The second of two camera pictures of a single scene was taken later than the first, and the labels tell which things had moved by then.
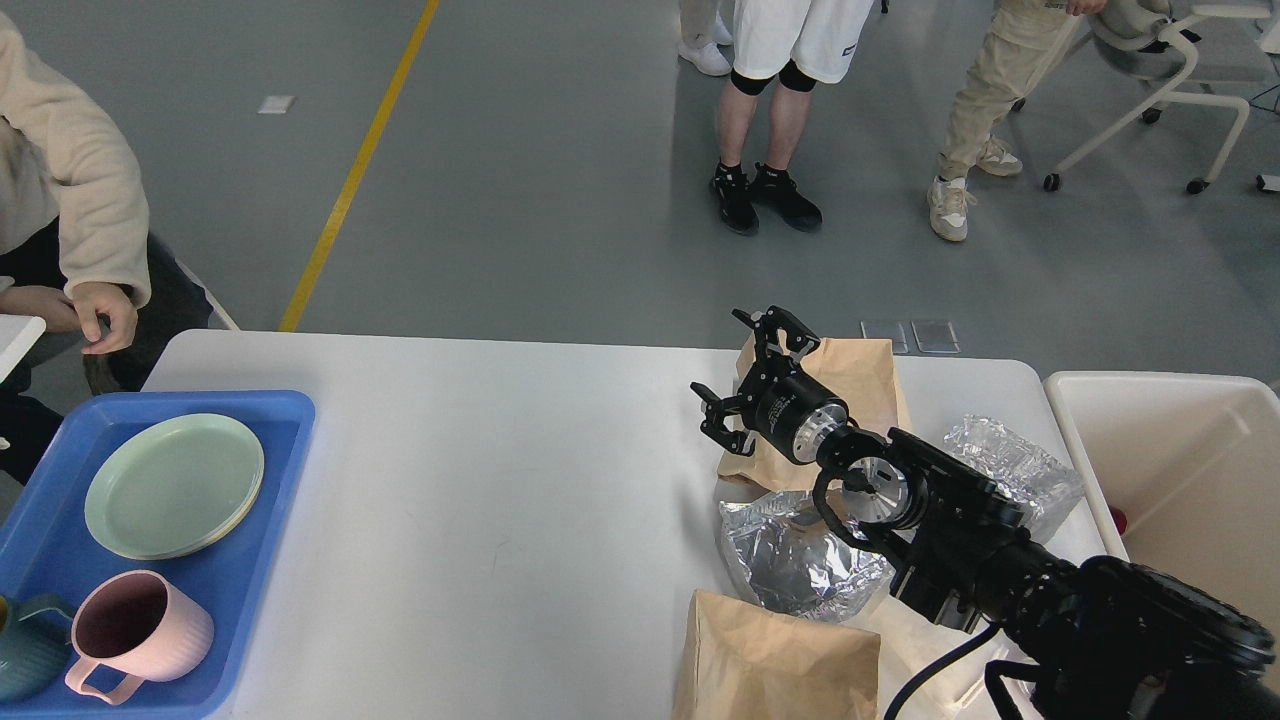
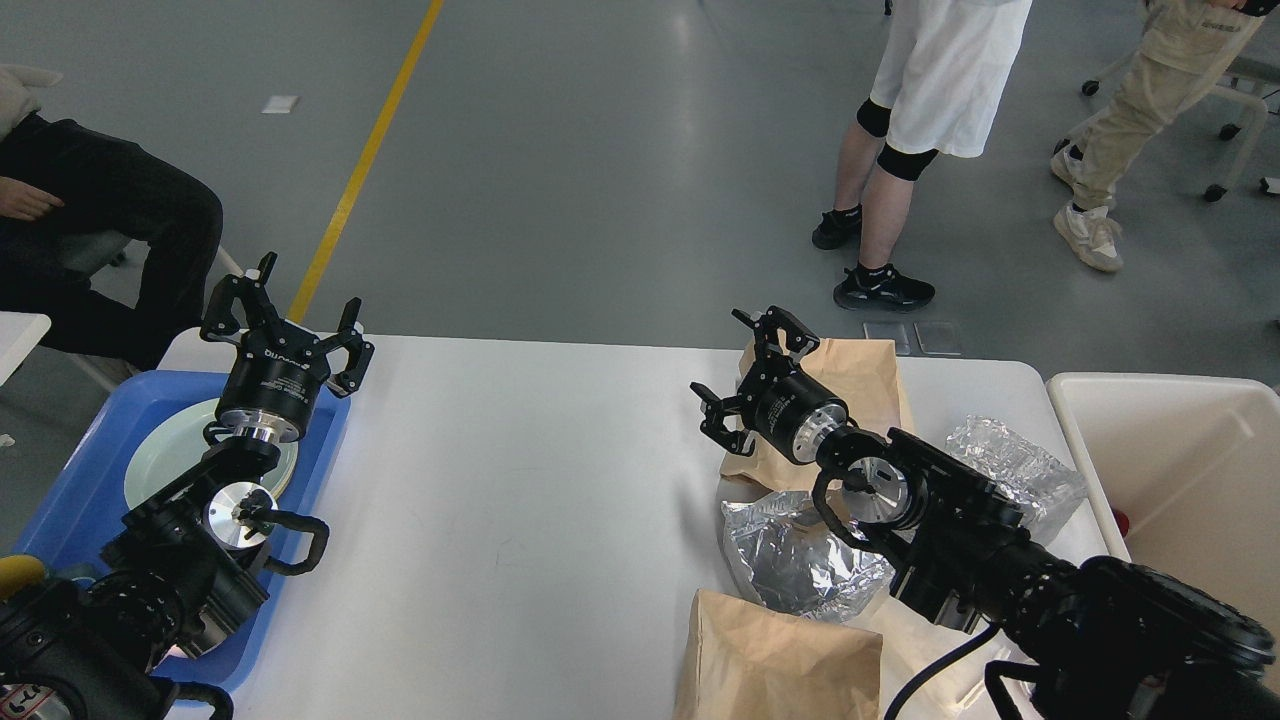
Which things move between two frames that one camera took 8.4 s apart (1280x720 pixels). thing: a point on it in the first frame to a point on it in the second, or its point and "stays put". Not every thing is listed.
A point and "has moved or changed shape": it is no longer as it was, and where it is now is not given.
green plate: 174,485 has moved or changed shape
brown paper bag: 797,413 stays put
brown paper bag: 744,661 stays put
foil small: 1030,479 stays put
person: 781,50 to 941,73
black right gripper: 777,401 stays put
